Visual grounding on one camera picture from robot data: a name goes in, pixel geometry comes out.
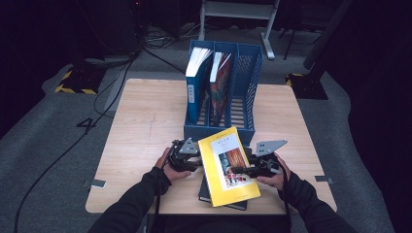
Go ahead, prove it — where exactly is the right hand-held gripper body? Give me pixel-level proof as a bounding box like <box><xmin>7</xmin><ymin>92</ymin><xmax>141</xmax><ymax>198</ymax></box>
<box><xmin>248</xmin><ymin>139</ymin><xmax>289</xmax><ymax>179</ymax></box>

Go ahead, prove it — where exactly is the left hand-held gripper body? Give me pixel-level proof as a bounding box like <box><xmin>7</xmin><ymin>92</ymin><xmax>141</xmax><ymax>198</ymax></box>
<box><xmin>167</xmin><ymin>137</ymin><xmax>202</xmax><ymax>173</ymax></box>

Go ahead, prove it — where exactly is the yellow book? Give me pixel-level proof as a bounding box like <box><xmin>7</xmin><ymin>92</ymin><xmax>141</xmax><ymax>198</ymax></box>
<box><xmin>197</xmin><ymin>125</ymin><xmax>261</xmax><ymax>208</ymax></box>

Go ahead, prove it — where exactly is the black book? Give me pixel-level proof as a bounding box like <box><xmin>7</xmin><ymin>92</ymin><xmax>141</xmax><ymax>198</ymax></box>
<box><xmin>197</xmin><ymin>174</ymin><xmax>248</xmax><ymax>212</ymax></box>

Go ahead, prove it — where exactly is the blue book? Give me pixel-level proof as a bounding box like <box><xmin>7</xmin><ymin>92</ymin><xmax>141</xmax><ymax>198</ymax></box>
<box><xmin>185</xmin><ymin>47</ymin><xmax>215</xmax><ymax>125</ymax></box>

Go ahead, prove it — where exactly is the red illustrated book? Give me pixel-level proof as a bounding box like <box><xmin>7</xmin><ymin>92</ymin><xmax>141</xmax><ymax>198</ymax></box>
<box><xmin>208</xmin><ymin>51</ymin><xmax>233</xmax><ymax>128</ymax></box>

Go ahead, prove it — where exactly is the blue file rack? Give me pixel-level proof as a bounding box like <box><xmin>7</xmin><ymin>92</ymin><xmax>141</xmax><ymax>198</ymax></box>
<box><xmin>183</xmin><ymin>39</ymin><xmax>264</xmax><ymax>147</ymax></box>

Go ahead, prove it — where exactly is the person's left hand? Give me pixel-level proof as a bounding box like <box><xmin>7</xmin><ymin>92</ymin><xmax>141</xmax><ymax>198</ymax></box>
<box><xmin>154</xmin><ymin>147</ymin><xmax>192</xmax><ymax>183</ymax></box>

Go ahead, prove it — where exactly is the person's right hand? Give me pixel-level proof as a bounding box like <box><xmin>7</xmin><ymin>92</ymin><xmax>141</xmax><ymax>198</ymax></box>
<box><xmin>256</xmin><ymin>152</ymin><xmax>292</xmax><ymax>192</ymax></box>

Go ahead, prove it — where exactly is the yellow black striped base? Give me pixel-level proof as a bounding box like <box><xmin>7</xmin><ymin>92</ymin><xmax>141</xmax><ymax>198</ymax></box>
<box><xmin>285</xmin><ymin>72</ymin><xmax>328</xmax><ymax>101</ymax></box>
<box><xmin>53</xmin><ymin>66</ymin><xmax>105</xmax><ymax>95</ymax></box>

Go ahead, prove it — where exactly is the grey table leg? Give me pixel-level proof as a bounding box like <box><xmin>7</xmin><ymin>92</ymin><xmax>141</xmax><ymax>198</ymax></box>
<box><xmin>104</xmin><ymin>77</ymin><xmax>130</xmax><ymax>113</ymax></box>

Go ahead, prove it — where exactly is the grey floor plate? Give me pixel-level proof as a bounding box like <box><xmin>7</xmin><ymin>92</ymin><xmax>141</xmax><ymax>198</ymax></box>
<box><xmin>85</xmin><ymin>54</ymin><xmax>137</xmax><ymax>67</ymax></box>

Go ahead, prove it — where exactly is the dark slanted pole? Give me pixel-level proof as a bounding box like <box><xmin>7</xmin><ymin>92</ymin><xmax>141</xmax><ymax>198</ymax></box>
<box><xmin>303</xmin><ymin>0</ymin><xmax>354</xmax><ymax>71</ymax></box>

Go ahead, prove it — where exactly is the black equipment case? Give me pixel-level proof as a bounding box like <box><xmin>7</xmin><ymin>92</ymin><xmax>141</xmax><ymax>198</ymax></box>
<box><xmin>74</xmin><ymin>0</ymin><xmax>140</xmax><ymax>56</ymax></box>

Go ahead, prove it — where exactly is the white metal stand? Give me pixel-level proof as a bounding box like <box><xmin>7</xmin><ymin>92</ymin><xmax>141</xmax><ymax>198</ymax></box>
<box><xmin>197</xmin><ymin>0</ymin><xmax>281</xmax><ymax>61</ymax></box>

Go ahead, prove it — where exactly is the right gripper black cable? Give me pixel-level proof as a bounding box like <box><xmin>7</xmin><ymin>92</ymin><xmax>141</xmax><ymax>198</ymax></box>
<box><xmin>276</xmin><ymin>158</ymin><xmax>292</xmax><ymax>233</ymax></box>

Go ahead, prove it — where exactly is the thin black floor cable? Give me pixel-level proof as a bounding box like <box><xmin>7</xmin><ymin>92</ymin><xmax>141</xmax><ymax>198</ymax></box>
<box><xmin>92</xmin><ymin>59</ymin><xmax>134</xmax><ymax>119</ymax></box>

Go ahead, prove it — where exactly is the bundle of floor cables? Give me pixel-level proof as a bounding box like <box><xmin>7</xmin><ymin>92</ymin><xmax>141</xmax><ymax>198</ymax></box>
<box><xmin>142</xmin><ymin>22</ymin><xmax>202</xmax><ymax>50</ymax></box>

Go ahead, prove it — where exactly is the thick black floor cable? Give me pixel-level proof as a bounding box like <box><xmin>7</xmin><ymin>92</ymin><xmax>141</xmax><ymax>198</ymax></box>
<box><xmin>13</xmin><ymin>48</ymin><xmax>144</xmax><ymax>233</ymax></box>

